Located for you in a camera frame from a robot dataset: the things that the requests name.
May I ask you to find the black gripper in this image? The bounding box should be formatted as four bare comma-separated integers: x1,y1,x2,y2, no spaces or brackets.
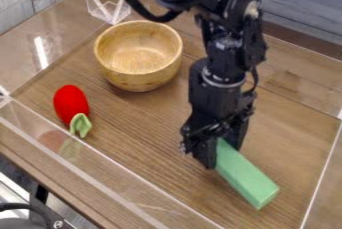
180,66,256,169

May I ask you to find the green rectangular block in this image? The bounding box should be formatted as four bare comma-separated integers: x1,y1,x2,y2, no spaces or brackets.
215,138,279,210

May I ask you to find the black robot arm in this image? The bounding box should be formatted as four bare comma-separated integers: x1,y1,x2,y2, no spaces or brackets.
156,0,267,169

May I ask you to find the light wooden bowl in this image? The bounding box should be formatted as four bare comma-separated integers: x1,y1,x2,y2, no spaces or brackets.
93,20,183,92

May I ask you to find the clear acrylic front barrier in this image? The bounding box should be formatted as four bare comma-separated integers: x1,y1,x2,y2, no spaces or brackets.
0,93,222,229

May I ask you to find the red felt strawberry toy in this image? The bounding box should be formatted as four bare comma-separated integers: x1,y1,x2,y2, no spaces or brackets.
53,85,92,138

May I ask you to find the clear acrylic corner bracket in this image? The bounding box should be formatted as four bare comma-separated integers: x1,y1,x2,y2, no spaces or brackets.
85,0,131,25

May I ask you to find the black cable under table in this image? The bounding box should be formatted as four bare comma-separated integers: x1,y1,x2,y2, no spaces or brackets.
0,201,55,229

